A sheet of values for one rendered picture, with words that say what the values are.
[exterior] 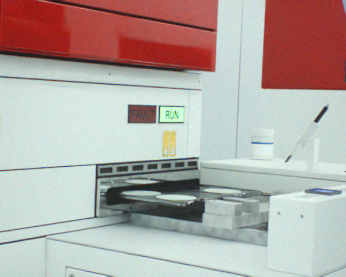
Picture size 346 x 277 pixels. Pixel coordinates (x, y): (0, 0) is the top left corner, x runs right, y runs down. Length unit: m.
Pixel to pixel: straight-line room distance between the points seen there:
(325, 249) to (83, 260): 0.53
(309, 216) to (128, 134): 0.67
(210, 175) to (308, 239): 0.80
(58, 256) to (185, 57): 0.66
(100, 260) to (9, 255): 0.19
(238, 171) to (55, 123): 0.63
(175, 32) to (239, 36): 3.27
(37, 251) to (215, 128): 3.40
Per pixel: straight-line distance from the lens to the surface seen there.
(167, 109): 2.06
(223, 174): 2.17
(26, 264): 1.73
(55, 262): 1.75
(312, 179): 2.04
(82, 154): 1.81
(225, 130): 5.14
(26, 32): 1.61
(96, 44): 1.77
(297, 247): 1.45
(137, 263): 1.59
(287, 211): 1.45
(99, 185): 1.85
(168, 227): 1.87
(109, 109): 1.88
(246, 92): 5.36
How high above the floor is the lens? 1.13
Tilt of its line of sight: 3 degrees down
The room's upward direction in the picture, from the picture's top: 2 degrees clockwise
